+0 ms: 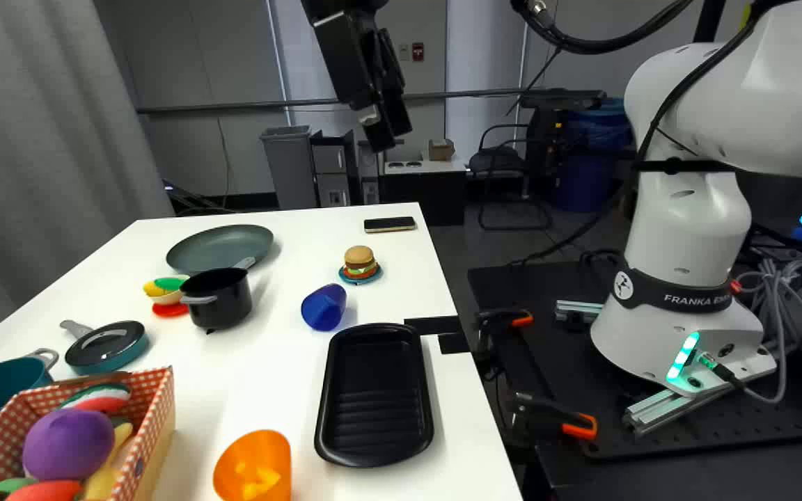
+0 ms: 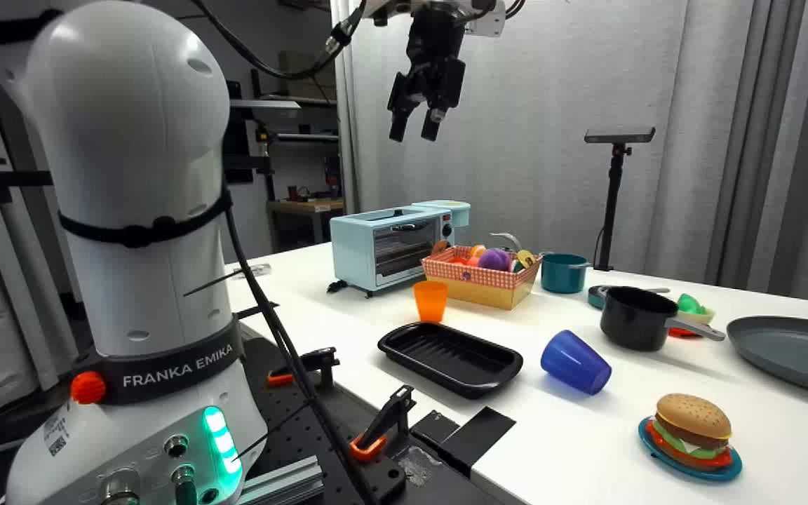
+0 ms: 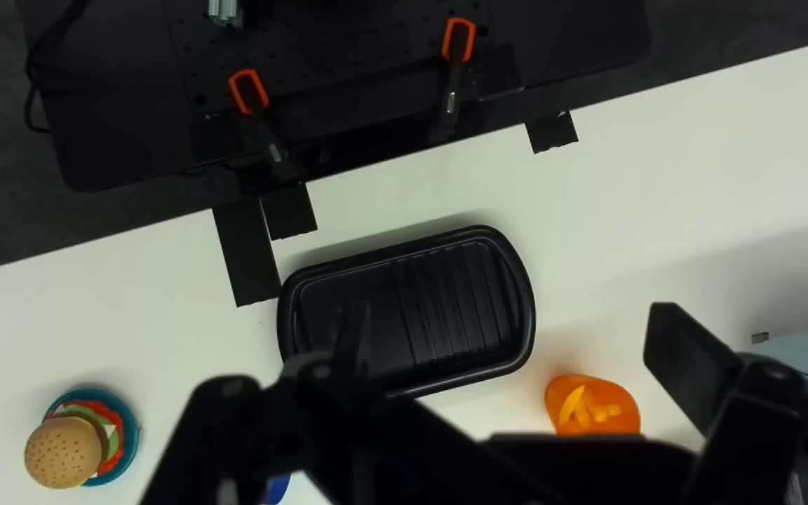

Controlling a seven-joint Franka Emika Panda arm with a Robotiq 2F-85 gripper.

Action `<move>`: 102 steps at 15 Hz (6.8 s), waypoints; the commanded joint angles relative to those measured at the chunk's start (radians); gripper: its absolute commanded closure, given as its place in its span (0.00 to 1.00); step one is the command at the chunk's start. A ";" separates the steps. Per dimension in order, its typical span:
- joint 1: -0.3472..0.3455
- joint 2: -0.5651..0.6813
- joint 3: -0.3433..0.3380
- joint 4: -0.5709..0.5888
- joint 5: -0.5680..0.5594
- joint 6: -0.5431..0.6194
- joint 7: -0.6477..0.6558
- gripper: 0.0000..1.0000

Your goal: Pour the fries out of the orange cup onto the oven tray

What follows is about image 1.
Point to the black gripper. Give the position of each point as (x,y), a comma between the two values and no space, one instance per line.
(349,55)

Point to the translucent orange plastic cup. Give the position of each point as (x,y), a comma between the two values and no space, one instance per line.
(253,462)

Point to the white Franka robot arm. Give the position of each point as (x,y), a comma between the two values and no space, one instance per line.
(688,231)

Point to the blue plastic cup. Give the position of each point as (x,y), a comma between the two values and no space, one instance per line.
(324,306)

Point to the black ridged oven tray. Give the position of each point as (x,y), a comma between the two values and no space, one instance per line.
(374,392)

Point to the small cardboard box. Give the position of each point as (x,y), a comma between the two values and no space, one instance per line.
(442,150)

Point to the grey drawer cabinet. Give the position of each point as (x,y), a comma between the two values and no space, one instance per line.
(339,175)

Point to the low black desk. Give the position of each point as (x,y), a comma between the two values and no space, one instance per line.
(425,196)

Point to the flat black phone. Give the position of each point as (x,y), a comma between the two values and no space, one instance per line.
(390,224)

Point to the grey waste bin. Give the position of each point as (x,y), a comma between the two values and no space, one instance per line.
(290,168)

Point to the black mesh chair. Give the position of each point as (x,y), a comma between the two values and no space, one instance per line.
(500,154)

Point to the toy hamburger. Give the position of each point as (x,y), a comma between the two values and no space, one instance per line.
(361,260)

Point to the small teal saucer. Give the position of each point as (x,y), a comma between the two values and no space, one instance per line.
(361,279)

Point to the black background equipment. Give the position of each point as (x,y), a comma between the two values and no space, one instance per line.
(559,114)

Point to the blue plastic barrel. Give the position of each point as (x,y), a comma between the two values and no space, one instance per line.
(585,175)

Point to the large grey-green plate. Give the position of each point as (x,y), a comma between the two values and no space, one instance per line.
(221,246)

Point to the black orange bar clamp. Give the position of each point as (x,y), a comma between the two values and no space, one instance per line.
(513,321)
(549,417)

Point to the black toy pot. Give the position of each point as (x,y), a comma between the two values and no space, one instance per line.
(218,299)

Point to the green toy food slice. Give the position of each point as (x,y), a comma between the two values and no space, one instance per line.
(175,281)

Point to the tan toy food slice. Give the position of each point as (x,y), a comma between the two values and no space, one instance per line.
(170,299)

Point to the red toy food slice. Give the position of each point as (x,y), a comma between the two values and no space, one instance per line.
(170,310)

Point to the yellow toy food slice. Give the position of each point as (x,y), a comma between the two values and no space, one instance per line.
(151,289)

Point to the grey curtain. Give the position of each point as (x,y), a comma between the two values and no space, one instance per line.
(30,140)

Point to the teal toy frying pan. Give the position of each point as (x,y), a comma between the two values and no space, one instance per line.
(106,349)

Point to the red patterned cardboard basket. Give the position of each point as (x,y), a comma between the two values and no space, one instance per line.
(145,427)

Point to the red white plush toy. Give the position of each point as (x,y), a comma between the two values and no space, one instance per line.
(104,403)

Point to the yellow plush toy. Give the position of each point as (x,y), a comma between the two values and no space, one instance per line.
(109,474)

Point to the purple plush ball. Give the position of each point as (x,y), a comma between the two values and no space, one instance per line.
(69,442)

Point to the green plush toy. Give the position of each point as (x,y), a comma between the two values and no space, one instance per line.
(6,485)

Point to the short aluminium rail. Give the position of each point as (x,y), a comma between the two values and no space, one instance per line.
(578,306)

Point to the long aluminium rail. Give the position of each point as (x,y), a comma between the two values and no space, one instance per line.
(662,407)

